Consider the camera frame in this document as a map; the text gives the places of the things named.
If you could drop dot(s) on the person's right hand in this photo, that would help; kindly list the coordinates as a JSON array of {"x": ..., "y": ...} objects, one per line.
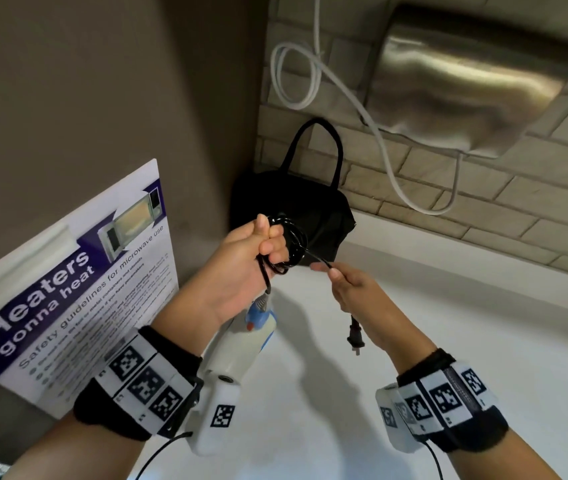
[{"x": 374, "y": 314}]

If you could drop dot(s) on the person's left hand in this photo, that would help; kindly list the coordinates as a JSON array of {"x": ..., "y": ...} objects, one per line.
[{"x": 224, "y": 279}]

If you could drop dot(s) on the white and blue hair dryer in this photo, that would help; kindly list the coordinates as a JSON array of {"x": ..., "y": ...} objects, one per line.
[{"x": 234, "y": 349}]

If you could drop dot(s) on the black fabric bag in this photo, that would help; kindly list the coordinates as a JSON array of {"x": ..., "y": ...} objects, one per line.
[{"x": 314, "y": 204}]

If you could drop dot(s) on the person's right forearm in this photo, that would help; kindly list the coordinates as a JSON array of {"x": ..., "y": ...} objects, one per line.
[{"x": 503, "y": 462}]

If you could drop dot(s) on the person's left forearm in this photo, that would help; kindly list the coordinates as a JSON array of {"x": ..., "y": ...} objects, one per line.
[{"x": 89, "y": 457}]

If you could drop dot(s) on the stainless steel hand dryer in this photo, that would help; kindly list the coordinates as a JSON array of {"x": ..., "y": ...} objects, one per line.
[{"x": 463, "y": 79}]

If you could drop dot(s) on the right black wristband with markers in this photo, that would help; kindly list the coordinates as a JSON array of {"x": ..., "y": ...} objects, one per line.
[{"x": 473, "y": 429}]

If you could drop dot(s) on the black wristband with markers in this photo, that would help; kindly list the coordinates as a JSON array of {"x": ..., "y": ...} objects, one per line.
[
  {"x": 99, "y": 414},
  {"x": 473, "y": 429}
]

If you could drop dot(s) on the white and purple microwave poster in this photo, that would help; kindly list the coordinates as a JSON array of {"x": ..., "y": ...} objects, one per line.
[{"x": 64, "y": 314}]

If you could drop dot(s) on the left black wristband with markers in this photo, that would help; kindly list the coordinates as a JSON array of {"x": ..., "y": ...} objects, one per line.
[{"x": 99, "y": 414}]

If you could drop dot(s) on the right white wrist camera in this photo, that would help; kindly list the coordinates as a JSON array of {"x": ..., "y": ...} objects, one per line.
[{"x": 394, "y": 419}]

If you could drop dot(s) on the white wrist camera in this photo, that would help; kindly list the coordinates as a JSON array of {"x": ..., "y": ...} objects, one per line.
[
  {"x": 394, "y": 419},
  {"x": 219, "y": 419}
]

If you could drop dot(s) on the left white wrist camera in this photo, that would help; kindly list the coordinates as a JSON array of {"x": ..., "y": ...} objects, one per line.
[{"x": 219, "y": 419}]

